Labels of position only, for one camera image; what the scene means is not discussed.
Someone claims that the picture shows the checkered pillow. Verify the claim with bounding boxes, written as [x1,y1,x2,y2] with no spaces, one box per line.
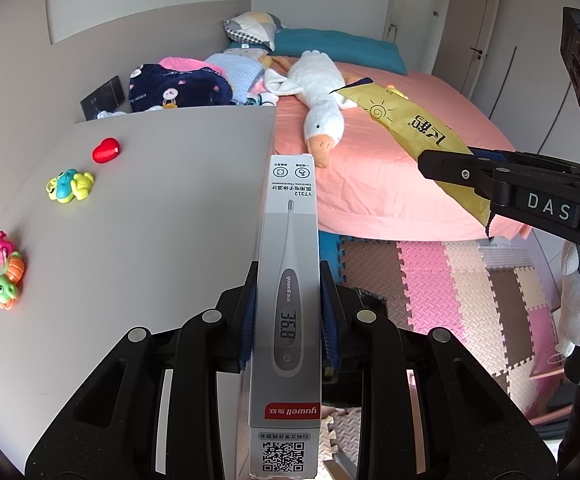
[222,11,285,52]

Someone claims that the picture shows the yellow snack packet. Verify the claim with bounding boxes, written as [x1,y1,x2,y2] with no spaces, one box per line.
[329,77,493,238]

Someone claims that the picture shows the white door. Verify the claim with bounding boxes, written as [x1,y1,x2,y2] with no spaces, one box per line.
[432,0,503,101]

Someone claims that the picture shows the white goose plush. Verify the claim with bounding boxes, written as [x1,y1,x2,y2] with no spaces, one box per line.
[264,50,355,168]

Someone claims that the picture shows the yellow blue plastic toy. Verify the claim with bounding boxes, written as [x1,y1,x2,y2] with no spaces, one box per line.
[46,169,95,204]

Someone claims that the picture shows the navy printed blanket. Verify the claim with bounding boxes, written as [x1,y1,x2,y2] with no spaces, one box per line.
[128,63,234,112]

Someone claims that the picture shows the green orange seahorse toy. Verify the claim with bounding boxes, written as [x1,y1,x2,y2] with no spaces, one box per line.
[0,251,25,310]

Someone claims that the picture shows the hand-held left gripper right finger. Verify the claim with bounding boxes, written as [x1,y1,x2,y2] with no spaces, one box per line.
[319,260,558,480]

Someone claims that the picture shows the pink cloth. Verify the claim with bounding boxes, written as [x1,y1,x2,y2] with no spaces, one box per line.
[159,56,208,73]

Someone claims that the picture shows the bed with pink sheet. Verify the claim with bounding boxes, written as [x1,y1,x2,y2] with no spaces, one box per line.
[272,57,533,241]

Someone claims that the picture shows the pink beige foam floor mats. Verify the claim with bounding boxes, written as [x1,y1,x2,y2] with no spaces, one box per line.
[317,232,571,480]

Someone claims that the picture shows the grey white thermometer box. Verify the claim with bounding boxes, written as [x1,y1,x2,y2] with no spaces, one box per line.
[246,152,323,480]

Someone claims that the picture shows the light blue quilted blanket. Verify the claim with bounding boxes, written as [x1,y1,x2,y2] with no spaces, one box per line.
[205,50,271,103]

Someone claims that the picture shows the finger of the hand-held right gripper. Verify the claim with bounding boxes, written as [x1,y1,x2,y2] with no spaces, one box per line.
[417,149,513,206]
[470,146,528,168]

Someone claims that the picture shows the red heart toy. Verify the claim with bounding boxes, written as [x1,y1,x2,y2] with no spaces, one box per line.
[92,137,121,164]

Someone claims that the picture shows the black wall panel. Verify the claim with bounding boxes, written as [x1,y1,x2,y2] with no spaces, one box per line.
[80,76,125,122]

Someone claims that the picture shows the teal pillow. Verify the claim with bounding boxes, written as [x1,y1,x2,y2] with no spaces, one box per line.
[272,28,408,76]

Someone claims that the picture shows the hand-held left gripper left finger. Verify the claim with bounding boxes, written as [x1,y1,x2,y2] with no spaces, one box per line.
[24,260,259,480]

